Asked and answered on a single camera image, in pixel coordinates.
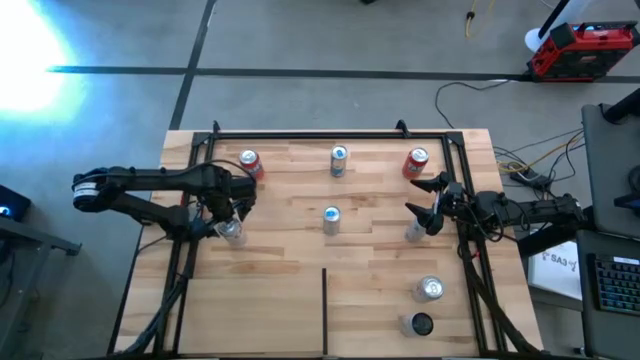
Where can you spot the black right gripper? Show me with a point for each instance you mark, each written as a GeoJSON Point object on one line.
{"type": "Point", "coordinates": [457, 212]}

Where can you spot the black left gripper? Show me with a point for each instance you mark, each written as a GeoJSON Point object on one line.
{"type": "Point", "coordinates": [225, 190]}

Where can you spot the white Celsius can silver lid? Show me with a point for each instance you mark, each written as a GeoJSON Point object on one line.
{"type": "Point", "coordinates": [232, 236]}
{"type": "Point", "coordinates": [428, 288]}

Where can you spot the white Celsius can black lid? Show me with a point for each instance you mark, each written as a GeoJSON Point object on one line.
{"type": "Point", "coordinates": [413, 236]}
{"type": "Point", "coordinates": [417, 325]}

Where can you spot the red soda can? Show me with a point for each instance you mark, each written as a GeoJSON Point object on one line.
{"type": "Point", "coordinates": [415, 161]}
{"type": "Point", "coordinates": [251, 161]}

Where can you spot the silver blue Red Bull can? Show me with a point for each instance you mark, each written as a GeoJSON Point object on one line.
{"type": "Point", "coordinates": [331, 219]}
{"type": "Point", "coordinates": [339, 159]}

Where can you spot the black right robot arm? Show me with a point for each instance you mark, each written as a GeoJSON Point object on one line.
{"type": "Point", "coordinates": [545, 207]}

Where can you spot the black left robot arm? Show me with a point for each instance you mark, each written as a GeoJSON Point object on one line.
{"type": "Point", "coordinates": [150, 178]}

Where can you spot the black power strip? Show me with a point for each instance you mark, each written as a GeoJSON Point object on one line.
{"type": "Point", "coordinates": [530, 177]}

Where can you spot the black desk leg bar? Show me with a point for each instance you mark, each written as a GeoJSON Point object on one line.
{"type": "Point", "coordinates": [550, 235]}

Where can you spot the white printed paper sheet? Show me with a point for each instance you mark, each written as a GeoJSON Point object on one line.
{"type": "Point", "coordinates": [555, 275]}

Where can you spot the grey side table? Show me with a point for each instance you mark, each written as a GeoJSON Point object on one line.
{"type": "Point", "coordinates": [607, 165]}

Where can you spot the white floor stand base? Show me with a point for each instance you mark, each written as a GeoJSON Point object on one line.
{"type": "Point", "coordinates": [534, 40]}

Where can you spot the dark grey keyboard desk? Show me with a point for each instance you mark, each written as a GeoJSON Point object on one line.
{"type": "Point", "coordinates": [585, 325]}

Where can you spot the dark side table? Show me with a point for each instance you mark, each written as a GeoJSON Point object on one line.
{"type": "Point", "coordinates": [30, 240]}

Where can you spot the backlit black keyboard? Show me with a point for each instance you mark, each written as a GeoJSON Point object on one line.
{"type": "Point", "coordinates": [617, 285]}

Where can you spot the red black tool box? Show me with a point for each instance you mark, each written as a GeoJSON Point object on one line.
{"type": "Point", "coordinates": [580, 52]}

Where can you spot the black device with blue light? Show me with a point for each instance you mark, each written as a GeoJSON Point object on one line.
{"type": "Point", "coordinates": [12, 205]}

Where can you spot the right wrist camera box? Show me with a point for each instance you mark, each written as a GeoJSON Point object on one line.
{"type": "Point", "coordinates": [454, 189]}

